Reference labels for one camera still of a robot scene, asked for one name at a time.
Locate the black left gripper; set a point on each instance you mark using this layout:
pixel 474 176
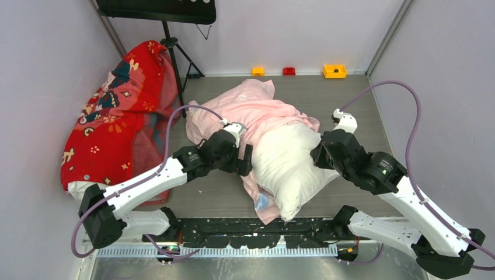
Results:
pixel 239 165

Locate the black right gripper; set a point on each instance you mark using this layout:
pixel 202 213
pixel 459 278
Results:
pixel 317 153

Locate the pink pillowcase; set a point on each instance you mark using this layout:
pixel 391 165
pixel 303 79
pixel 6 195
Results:
pixel 252 103

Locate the white pillow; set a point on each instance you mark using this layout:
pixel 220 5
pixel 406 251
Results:
pixel 284 177
pixel 77 188

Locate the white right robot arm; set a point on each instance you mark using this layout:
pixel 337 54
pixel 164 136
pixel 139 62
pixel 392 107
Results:
pixel 439 245

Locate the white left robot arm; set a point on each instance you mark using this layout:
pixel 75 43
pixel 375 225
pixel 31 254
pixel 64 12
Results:
pixel 108 213

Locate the red patterned pillowcase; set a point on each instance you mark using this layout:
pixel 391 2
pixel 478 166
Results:
pixel 121 131

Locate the white pillow in red case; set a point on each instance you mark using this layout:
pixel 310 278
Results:
pixel 77 188

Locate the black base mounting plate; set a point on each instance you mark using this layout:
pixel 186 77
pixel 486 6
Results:
pixel 299 233

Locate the yellow tray with black knob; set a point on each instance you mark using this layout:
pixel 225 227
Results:
pixel 334 71

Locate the black tripod stand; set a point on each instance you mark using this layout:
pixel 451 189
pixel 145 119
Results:
pixel 193 71

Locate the small yellow block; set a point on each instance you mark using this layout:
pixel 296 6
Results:
pixel 258 71

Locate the small red block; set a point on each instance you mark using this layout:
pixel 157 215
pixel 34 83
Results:
pixel 289 71

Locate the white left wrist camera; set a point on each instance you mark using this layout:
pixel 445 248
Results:
pixel 237 129

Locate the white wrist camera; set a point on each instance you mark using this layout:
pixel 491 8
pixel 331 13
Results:
pixel 237 129
pixel 344 121

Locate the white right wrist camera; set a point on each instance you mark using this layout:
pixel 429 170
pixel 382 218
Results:
pixel 344 121

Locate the aluminium rail frame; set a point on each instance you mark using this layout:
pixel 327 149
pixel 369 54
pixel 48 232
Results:
pixel 232 251

